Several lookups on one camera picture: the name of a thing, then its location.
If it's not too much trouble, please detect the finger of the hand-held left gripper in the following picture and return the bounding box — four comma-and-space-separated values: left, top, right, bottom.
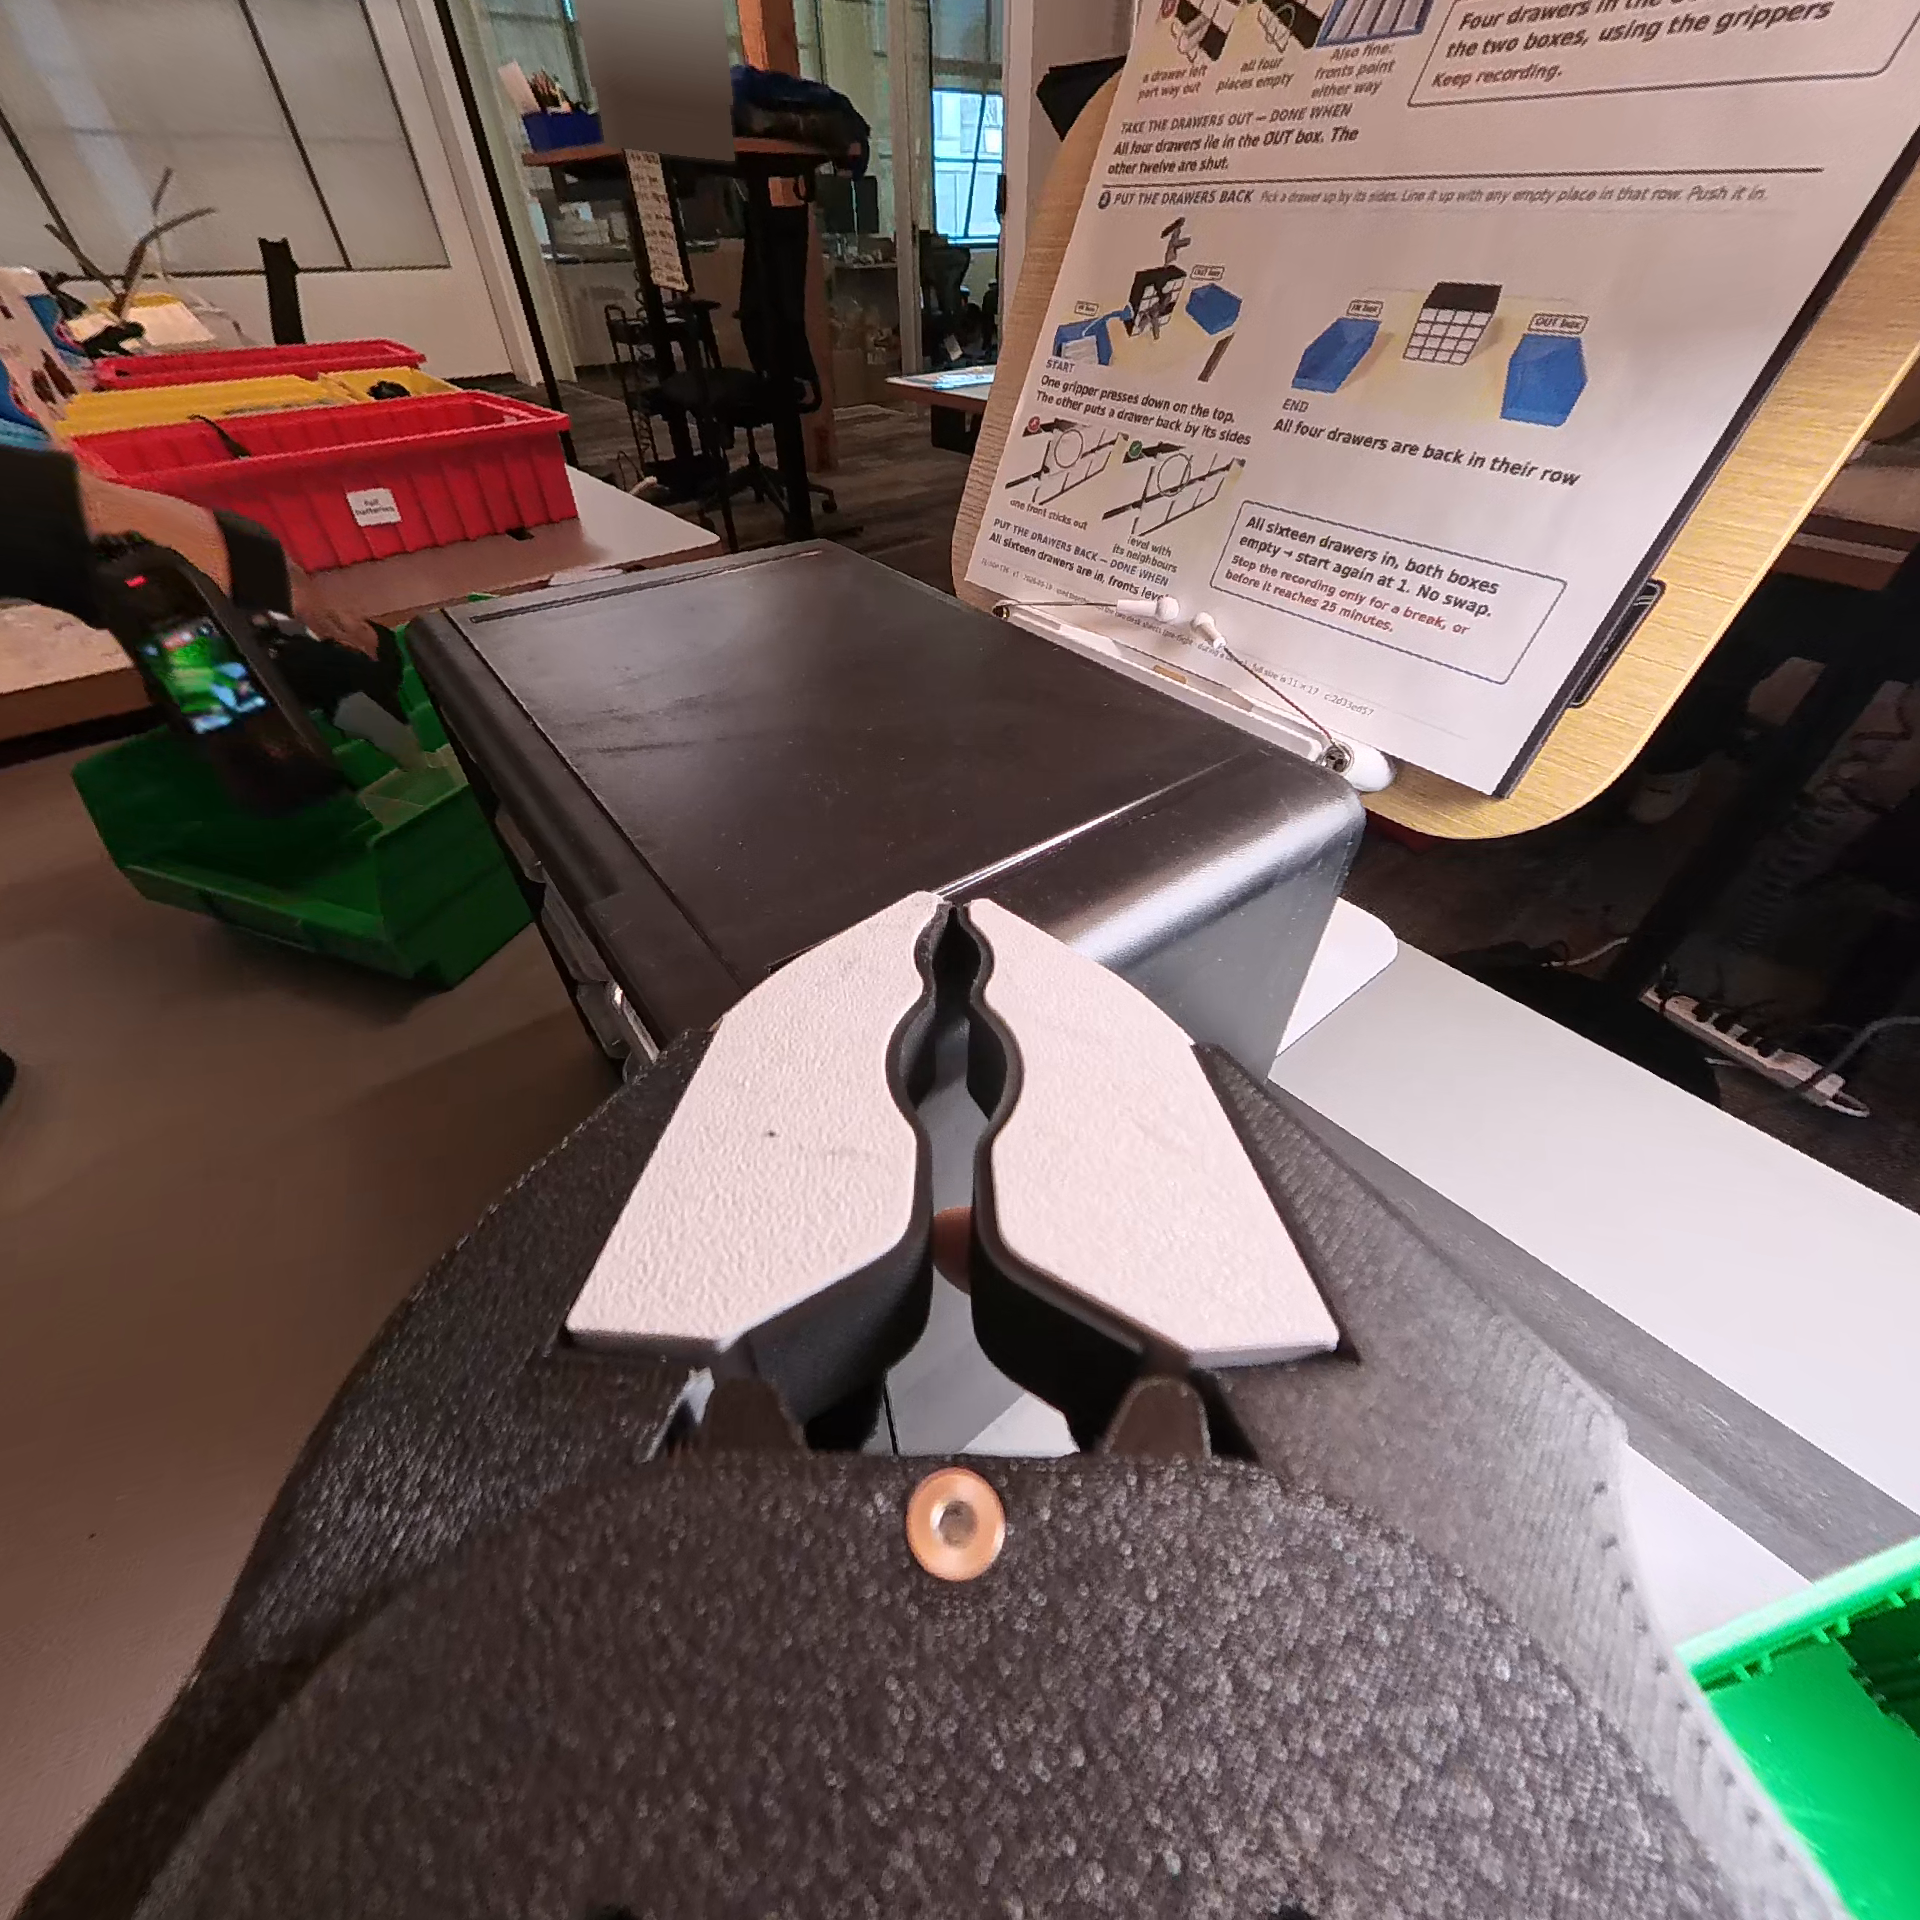
327, 685, 425, 760

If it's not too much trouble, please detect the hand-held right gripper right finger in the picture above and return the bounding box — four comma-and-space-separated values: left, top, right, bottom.
964, 895, 1342, 1450

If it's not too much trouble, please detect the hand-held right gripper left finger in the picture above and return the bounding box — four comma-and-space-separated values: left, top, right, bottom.
561, 890, 954, 1447

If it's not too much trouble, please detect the clear plastic drawer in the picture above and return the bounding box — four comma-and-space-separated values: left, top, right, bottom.
357, 748, 470, 841

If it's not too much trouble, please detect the green plastic bin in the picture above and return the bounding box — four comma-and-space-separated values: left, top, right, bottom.
72, 662, 534, 992
1674, 1535, 1920, 1920

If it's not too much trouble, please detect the grid of clear drawers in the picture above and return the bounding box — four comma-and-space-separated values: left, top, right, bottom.
487, 802, 670, 1069

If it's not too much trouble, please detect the black drawer cabinet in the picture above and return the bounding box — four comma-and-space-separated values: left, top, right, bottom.
408, 540, 1370, 1112

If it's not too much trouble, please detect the person's left forearm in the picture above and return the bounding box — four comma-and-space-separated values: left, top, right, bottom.
0, 438, 94, 603

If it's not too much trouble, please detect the wood-edged side desk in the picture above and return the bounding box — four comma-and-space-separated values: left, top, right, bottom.
0, 465, 727, 745

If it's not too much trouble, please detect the pale desk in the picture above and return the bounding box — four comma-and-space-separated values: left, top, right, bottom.
0, 751, 1920, 1920

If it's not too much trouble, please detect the tall standing desk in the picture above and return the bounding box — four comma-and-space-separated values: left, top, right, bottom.
519, 135, 840, 512

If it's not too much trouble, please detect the person's left hand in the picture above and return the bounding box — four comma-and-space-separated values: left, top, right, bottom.
82, 468, 386, 662

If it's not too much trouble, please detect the large red ribbed bin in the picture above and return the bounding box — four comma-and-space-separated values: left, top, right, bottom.
66, 391, 583, 574

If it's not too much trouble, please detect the low red bin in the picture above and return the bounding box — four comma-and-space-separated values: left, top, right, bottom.
90, 336, 430, 395

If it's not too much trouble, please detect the tall black office chair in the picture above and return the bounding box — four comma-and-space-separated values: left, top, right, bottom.
629, 225, 840, 545

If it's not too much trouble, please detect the hanging paper sheet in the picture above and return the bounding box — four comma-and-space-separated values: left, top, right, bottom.
624, 145, 693, 292

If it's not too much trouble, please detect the white power strip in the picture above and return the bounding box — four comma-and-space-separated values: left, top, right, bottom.
1638, 980, 1872, 1123

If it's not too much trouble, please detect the blue pen holder box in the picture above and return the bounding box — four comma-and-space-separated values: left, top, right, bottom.
519, 66, 604, 157

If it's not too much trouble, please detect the orange-top background table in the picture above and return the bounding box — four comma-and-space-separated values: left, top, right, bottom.
884, 366, 1001, 453

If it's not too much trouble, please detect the illustrated instruction poster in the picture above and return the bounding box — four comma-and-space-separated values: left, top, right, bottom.
976, 0, 1920, 798

